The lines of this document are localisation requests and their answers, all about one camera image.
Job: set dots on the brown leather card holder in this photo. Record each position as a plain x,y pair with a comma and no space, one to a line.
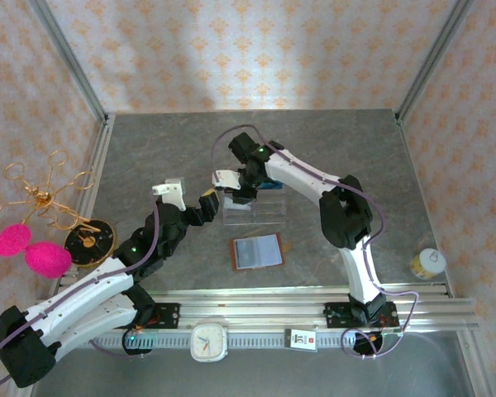
268,250

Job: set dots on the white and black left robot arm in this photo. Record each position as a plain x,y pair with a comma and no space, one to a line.
78,289

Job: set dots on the blue credit card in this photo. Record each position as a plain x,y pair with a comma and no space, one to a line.
273,186

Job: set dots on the aluminium frame post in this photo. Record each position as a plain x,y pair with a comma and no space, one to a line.
70,58
432,58

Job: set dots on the clear acrylic card stand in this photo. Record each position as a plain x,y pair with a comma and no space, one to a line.
268,211

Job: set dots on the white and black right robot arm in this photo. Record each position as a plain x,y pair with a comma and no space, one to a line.
297,173

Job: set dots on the black round gold-rimmed disc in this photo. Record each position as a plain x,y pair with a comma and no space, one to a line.
91,244

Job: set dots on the white square clock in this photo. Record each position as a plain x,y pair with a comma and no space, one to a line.
208,342

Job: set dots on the silver VIP card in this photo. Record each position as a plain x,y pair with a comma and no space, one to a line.
248,254

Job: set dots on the pink fuzzy ball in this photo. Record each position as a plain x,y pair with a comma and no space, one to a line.
13,240
45,257

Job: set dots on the yellow tin can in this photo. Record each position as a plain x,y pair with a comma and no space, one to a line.
427,264

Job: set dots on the white tag with red mark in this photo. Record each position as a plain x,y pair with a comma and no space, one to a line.
301,340

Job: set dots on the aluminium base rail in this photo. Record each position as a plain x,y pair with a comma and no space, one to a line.
252,306

